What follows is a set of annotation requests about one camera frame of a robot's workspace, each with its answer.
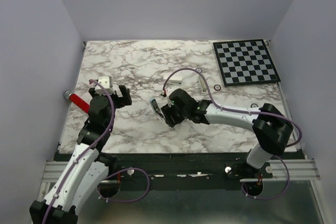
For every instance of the light blue stapler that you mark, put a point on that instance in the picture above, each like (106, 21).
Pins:
(157, 111)

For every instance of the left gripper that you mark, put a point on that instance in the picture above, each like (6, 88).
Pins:
(125, 100)

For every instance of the red poker chip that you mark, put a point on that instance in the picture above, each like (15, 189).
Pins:
(217, 87)

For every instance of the black mounting base plate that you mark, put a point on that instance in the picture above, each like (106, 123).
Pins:
(188, 171)

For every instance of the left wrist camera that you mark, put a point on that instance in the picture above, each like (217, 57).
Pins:
(106, 82)

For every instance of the aluminium rail frame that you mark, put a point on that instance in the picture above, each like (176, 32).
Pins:
(134, 179)

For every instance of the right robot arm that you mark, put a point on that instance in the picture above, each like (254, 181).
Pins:
(270, 127)

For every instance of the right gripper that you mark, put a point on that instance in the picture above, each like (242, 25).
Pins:
(168, 111)

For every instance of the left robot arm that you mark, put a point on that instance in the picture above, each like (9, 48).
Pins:
(86, 168)

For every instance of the black white checkerboard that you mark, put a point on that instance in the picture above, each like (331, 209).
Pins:
(245, 62)

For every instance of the red handled tool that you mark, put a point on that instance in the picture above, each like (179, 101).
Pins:
(78, 101)

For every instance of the white stapler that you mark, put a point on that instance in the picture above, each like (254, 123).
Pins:
(174, 80)

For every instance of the beige green stapler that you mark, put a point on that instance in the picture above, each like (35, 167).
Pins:
(202, 84)

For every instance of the grey poker chip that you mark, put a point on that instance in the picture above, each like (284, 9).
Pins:
(253, 105)

